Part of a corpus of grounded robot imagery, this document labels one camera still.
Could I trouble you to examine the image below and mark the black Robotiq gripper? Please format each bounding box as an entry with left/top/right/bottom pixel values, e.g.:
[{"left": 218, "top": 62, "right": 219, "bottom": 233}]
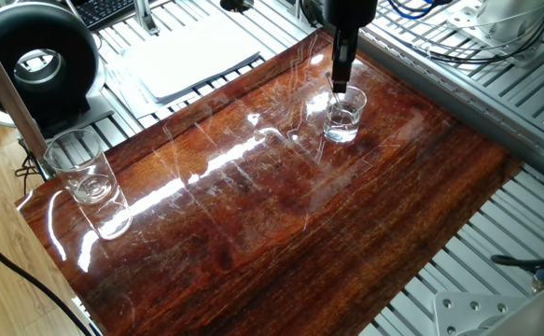
[{"left": 322, "top": 0, "right": 379, "bottom": 93}]

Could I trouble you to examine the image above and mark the small glass beaker with water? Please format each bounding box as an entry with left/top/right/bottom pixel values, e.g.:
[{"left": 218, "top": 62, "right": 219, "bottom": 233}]
[{"left": 322, "top": 85, "right": 369, "bottom": 145}]

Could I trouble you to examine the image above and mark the large empty glass beaker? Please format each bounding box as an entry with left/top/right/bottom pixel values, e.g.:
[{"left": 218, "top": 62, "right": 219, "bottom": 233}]
[{"left": 42, "top": 128, "right": 121, "bottom": 209}]

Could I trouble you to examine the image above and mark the grey aluminium table beam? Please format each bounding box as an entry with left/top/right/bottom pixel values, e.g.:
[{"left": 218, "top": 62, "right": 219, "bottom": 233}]
[{"left": 355, "top": 27, "right": 544, "bottom": 190}]

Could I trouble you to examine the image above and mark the white paper stack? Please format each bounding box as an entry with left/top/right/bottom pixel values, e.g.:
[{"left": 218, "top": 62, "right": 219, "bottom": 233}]
[{"left": 105, "top": 13, "right": 263, "bottom": 118}]

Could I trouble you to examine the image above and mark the white cylindrical base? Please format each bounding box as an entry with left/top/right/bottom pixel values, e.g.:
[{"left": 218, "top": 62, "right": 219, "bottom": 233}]
[{"left": 476, "top": 0, "right": 544, "bottom": 43}]

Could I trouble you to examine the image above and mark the glossy wood-grain table mat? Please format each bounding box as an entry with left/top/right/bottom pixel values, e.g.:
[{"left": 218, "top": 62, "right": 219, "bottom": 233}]
[{"left": 14, "top": 27, "right": 523, "bottom": 336}]

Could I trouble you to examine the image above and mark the black keyboard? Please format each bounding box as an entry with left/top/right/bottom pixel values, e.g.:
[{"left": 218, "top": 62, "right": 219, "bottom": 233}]
[{"left": 68, "top": 0, "right": 137, "bottom": 32}]

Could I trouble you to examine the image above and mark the blue cable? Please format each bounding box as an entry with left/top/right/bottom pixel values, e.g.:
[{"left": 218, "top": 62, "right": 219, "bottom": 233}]
[{"left": 385, "top": 0, "right": 454, "bottom": 21}]

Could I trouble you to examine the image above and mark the black cable bundle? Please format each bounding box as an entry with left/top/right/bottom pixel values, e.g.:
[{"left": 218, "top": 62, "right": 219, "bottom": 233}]
[{"left": 299, "top": 0, "right": 544, "bottom": 65}]

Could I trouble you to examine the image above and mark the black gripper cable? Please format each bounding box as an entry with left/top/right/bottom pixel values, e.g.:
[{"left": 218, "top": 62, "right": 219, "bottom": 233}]
[{"left": 490, "top": 251, "right": 544, "bottom": 295}]

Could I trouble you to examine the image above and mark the black ring-shaped device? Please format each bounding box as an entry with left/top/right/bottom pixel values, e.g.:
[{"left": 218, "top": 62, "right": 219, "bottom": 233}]
[{"left": 0, "top": 1, "right": 115, "bottom": 140}]

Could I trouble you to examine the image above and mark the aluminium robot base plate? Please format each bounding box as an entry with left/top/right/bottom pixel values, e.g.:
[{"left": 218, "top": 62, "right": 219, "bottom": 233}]
[{"left": 433, "top": 291, "right": 529, "bottom": 336}]

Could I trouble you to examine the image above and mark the aluminium frame post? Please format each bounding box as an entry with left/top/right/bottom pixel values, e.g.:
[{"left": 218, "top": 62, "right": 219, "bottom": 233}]
[{"left": 0, "top": 18, "right": 51, "bottom": 178}]

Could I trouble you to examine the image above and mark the black power cable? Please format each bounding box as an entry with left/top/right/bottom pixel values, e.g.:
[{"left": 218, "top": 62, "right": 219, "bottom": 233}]
[{"left": 0, "top": 226, "right": 95, "bottom": 336}]

